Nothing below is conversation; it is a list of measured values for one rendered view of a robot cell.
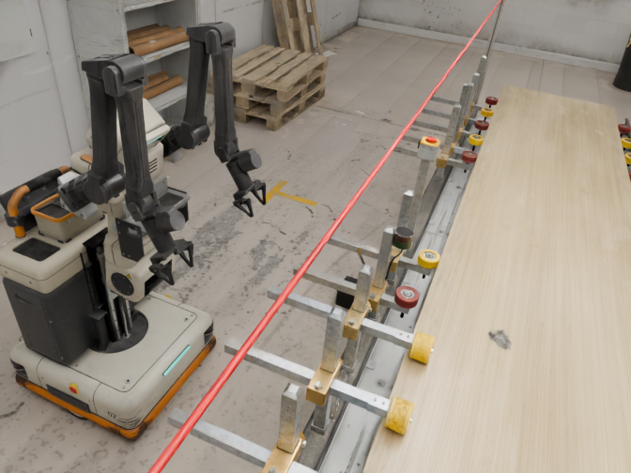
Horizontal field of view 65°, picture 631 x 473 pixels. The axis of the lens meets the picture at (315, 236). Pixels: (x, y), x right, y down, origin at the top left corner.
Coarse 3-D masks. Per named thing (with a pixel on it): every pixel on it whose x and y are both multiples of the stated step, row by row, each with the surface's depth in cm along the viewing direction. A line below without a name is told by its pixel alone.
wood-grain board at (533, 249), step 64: (512, 128) 300; (576, 128) 309; (512, 192) 233; (576, 192) 238; (448, 256) 188; (512, 256) 191; (576, 256) 195; (448, 320) 159; (512, 320) 162; (576, 320) 164; (448, 384) 138; (512, 384) 140; (576, 384) 142; (384, 448) 121; (448, 448) 122; (512, 448) 124; (576, 448) 125
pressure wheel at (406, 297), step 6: (402, 288) 169; (408, 288) 170; (396, 294) 167; (402, 294) 167; (408, 294) 167; (414, 294) 168; (396, 300) 167; (402, 300) 165; (408, 300) 164; (414, 300) 165; (402, 306) 166; (408, 306) 166; (414, 306) 167
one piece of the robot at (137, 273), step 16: (160, 144) 174; (80, 160) 157; (160, 160) 176; (112, 208) 171; (112, 240) 178; (144, 240) 182; (112, 256) 180; (144, 256) 186; (112, 272) 185; (128, 272) 181; (144, 272) 182; (112, 288) 190; (128, 288) 185; (144, 288) 186
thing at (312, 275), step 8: (296, 272) 181; (312, 272) 179; (320, 272) 180; (312, 280) 180; (320, 280) 178; (328, 280) 177; (336, 280) 177; (344, 280) 178; (336, 288) 177; (344, 288) 176; (352, 288) 174; (384, 296) 172; (384, 304) 172; (392, 304) 171; (400, 312) 171; (408, 312) 171
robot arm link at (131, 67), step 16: (96, 64) 118; (112, 64) 116; (128, 64) 118; (144, 64) 122; (96, 80) 121; (128, 80) 119; (96, 96) 125; (96, 112) 128; (112, 112) 129; (96, 128) 131; (112, 128) 132; (96, 144) 134; (112, 144) 135; (96, 160) 137; (112, 160) 138; (96, 176) 137; (112, 176) 141; (96, 192) 141
